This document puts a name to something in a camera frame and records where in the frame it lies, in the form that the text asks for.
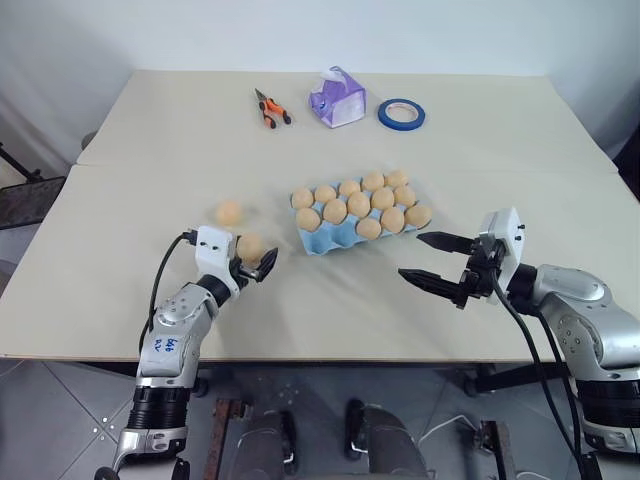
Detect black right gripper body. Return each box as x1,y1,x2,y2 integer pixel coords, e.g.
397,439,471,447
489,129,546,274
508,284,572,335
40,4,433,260
453,238,507,308

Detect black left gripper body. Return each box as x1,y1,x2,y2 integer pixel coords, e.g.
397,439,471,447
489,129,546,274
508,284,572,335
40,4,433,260
229,257,266,290

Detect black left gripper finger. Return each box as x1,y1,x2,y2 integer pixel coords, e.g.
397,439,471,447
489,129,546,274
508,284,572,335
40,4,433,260
255,246,280,282

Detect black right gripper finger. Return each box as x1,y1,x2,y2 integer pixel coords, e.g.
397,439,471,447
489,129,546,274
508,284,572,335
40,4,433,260
415,230,474,254
397,268,462,300

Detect blue egg carton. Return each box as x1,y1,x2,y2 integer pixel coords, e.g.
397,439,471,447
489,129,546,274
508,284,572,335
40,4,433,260
289,169,434,258

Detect blue tape roll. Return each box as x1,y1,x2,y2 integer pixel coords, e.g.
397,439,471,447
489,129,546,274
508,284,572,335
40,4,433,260
377,97,427,134

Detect orange black pliers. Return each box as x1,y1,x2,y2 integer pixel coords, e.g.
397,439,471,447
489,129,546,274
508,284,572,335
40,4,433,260
253,87,295,131

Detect rusty metal bar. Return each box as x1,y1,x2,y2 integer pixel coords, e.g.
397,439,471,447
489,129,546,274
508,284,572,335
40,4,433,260
208,398,237,480
478,419,517,480

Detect purple tissue pack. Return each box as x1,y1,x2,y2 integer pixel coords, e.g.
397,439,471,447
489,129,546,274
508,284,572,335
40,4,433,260
307,65,368,131

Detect black mesh chair seat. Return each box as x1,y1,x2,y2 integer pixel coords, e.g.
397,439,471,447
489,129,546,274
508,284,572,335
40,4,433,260
0,175,67,232

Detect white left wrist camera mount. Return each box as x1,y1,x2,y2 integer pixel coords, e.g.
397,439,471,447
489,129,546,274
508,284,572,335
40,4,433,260
193,225,242,292

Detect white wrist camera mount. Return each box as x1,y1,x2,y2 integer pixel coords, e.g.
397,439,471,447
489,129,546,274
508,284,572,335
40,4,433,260
476,205,524,304
193,225,242,292

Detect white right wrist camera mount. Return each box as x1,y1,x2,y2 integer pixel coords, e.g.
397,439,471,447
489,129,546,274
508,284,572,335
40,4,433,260
476,205,524,304

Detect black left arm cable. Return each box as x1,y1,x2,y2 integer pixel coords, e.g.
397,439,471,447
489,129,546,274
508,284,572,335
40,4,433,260
141,228,202,347

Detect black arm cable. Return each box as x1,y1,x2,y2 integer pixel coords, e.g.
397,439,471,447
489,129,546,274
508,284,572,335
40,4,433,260
488,259,589,480
141,228,202,347

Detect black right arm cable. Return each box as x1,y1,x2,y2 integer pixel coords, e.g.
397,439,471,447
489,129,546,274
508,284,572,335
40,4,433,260
488,259,589,480

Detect white floor cable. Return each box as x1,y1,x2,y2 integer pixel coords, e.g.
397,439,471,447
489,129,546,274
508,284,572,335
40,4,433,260
416,413,482,447

